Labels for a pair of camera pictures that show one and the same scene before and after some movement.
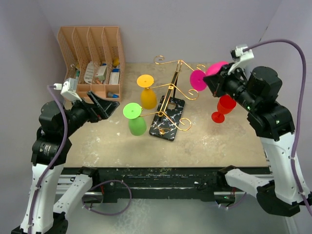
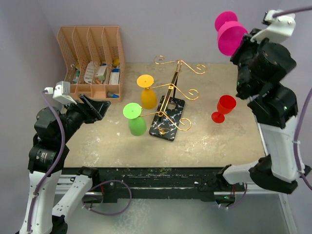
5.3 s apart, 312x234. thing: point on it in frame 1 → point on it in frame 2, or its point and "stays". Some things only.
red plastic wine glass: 225,104 stays
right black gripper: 216,83 → 245,41
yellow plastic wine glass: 148,97 stays
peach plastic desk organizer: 93,58 stays
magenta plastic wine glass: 197,81 → 230,32
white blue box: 114,76 stays
